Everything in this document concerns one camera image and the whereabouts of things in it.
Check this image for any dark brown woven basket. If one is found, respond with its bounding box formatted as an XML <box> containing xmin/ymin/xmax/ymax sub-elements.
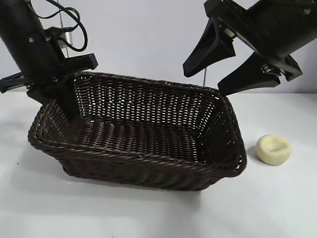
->
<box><xmin>27</xmin><ymin>71</ymin><xmax>248</xmax><ymax>192</ymax></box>

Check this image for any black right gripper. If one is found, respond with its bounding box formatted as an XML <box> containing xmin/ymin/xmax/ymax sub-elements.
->
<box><xmin>182</xmin><ymin>0</ymin><xmax>317</xmax><ymax>97</ymax></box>

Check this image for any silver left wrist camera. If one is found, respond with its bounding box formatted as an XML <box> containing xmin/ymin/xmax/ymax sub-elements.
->
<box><xmin>51</xmin><ymin>27</ymin><xmax>75</xmax><ymax>58</ymax></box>

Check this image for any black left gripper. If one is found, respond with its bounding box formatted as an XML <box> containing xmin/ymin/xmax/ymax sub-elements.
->
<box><xmin>0</xmin><ymin>28</ymin><xmax>99</xmax><ymax>119</ymax></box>

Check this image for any pale yellow egg yolk pastry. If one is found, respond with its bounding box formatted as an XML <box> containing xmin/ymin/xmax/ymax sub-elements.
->
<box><xmin>256</xmin><ymin>134</ymin><xmax>293</xmax><ymax>166</ymax></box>

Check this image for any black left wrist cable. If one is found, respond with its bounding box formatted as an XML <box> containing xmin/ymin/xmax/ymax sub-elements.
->
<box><xmin>41</xmin><ymin>0</ymin><xmax>89</xmax><ymax>53</ymax></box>

